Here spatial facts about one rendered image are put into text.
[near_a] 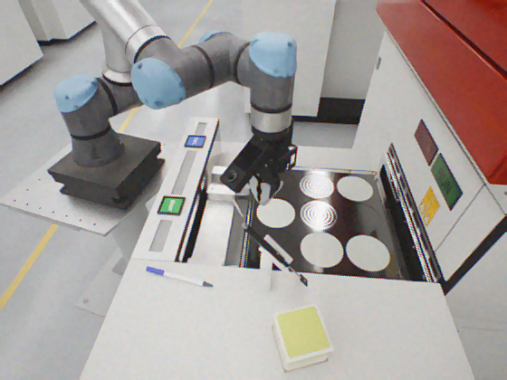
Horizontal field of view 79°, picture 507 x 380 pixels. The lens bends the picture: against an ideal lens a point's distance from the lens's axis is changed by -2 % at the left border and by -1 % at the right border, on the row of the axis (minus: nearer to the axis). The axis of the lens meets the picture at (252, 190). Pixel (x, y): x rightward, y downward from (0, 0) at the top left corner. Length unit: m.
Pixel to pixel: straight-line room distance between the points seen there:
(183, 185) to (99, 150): 0.31
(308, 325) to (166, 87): 0.42
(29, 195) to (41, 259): 1.00
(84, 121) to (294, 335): 0.76
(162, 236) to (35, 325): 1.29
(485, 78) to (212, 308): 0.56
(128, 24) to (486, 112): 0.53
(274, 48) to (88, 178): 0.69
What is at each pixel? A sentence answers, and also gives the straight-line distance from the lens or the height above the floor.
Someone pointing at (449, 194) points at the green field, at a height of 1.09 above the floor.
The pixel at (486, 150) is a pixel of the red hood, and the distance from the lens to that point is 0.53.
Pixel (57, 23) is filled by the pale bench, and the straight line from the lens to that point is 5.10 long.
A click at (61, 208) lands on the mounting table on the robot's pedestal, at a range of 1.10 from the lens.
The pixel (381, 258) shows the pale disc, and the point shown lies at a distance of 0.79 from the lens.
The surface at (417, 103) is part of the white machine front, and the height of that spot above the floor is 1.13.
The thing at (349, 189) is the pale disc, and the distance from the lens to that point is 0.91.
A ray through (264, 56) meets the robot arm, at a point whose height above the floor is 1.33.
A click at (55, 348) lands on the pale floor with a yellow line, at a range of 1.83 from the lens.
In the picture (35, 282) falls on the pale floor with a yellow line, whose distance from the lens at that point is 2.08.
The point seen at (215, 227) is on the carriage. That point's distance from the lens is 0.81.
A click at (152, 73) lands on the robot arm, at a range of 0.49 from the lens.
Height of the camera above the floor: 1.51
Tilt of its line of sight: 45 degrees down
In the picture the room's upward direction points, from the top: straight up
